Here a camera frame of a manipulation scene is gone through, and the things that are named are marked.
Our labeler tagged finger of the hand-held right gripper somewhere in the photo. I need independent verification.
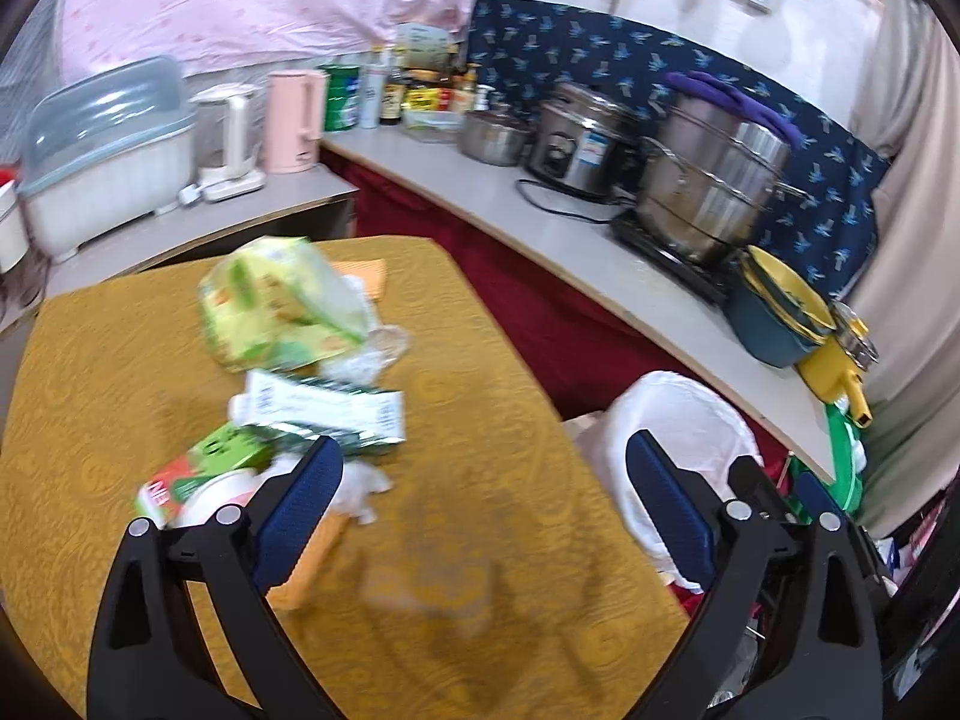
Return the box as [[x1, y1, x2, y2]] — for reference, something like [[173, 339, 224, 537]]
[[727, 454, 800, 526]]

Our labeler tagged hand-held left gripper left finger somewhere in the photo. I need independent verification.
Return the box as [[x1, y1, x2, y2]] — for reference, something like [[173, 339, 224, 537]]
[[86, 435, 346, 720]]

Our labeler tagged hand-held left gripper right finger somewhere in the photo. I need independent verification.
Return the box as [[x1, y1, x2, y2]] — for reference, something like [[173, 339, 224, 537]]
[[625, 430, 882, 720]]

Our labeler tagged white tissue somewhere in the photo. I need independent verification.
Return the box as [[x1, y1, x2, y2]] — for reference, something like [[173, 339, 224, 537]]
[[330, 457, 395, 526]]

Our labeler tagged green and red paper box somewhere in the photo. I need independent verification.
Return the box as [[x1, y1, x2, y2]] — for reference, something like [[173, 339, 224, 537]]
[[135, 422, 278, 530]]

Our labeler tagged white and green milk carton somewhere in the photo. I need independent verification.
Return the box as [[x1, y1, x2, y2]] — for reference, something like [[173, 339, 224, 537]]
[[229, 369, 407, 458]]

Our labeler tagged bin with white bag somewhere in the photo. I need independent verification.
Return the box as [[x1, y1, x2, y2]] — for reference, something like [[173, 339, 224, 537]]
[[604, 371, 762, 593]]

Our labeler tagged clear plastic wrapper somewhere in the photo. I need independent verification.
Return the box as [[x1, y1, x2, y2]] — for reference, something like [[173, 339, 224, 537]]
[[322, 322, 413, 383]]

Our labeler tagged green and yellow snack bag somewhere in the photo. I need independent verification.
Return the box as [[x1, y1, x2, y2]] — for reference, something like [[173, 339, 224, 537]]
[[196, 236, 376, 372]]

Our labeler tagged green plastic bag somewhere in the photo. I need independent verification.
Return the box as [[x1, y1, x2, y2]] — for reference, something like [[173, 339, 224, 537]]
[[825, 401, 871, 511]]

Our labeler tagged blue and yellow bowl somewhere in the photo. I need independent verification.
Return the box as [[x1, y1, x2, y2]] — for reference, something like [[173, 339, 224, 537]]
[[724, 246, 841, 368]]

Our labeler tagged steel bowl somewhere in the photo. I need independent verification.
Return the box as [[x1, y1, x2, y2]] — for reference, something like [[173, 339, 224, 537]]
[[829, 300, 882, 372]]

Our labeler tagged yellow patterned tablecloth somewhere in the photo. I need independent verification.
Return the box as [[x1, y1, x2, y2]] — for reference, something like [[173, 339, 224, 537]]
[[0, 236, 691, 720]]

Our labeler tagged dark red cloth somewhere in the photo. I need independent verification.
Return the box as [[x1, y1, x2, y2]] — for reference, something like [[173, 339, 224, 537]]
[[319, 150, 796, 481]]

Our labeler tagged orange sponge cloth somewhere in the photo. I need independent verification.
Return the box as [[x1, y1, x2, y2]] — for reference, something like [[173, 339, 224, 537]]
[[330, 259, 389, 302]]

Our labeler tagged black induction cooker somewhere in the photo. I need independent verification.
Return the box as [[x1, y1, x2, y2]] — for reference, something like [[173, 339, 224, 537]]
[[609, 208, 740, 305]]

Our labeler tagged beige curtain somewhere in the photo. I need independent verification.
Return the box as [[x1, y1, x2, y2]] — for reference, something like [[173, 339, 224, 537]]
[[847, 0, 960, 548]]

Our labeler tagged large steel steamer pot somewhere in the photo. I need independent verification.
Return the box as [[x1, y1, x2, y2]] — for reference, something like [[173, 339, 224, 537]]
[[637, 90, 815, 267]]

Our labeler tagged steel rice cooker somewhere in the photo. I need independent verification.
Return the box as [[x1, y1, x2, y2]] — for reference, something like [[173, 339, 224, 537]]
[[525, 82, 638, 200]]

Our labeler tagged white dish rack grey lid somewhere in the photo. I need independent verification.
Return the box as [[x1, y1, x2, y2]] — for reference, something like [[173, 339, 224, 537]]
[[15, 56, 200, 263]]

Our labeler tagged pink electric kettle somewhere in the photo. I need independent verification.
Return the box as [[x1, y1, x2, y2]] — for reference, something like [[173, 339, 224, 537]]
[[262, 70, 331, 175]]

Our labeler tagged glass container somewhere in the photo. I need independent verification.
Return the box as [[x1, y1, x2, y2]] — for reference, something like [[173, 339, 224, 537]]
[[401, 111, 462, 145]]

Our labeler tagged white pot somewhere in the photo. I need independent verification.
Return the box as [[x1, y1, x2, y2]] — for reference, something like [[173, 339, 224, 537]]
[[0, 169, 31, 275]]

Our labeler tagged purple cloth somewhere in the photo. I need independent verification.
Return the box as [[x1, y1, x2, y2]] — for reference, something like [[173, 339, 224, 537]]
[[664, 71, 803, 147]]

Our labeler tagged green can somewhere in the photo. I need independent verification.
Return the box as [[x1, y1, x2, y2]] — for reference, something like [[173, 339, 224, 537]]
[[319, 64, 365, 132]]

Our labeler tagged white bottle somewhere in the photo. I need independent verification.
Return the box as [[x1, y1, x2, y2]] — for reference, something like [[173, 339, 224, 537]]
[[360, 49, 387, 128]]

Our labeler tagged small steel pot with lid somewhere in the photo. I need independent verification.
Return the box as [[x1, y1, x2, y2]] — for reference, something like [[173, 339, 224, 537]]
[[457, 109, 533, 166]]

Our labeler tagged dark sauce bottle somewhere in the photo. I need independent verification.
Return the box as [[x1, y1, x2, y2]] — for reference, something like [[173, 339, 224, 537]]
[[379, 49, 410, 127]]

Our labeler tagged navy printed cloth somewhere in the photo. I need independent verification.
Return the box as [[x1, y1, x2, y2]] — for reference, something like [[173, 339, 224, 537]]
[[465, 0, 890, 297]]

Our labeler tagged pale green packet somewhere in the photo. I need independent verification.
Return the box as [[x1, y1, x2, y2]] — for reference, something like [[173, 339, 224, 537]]
[[394, 22, 458, 72]]

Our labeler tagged pink floral cloth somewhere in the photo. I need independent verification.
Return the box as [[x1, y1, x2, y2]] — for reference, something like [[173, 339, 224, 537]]
[[56, 0, 541, 83]]

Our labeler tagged yellow pot with handle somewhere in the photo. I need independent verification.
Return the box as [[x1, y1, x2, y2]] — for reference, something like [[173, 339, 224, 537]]
[[795, 337, 878, 428]]

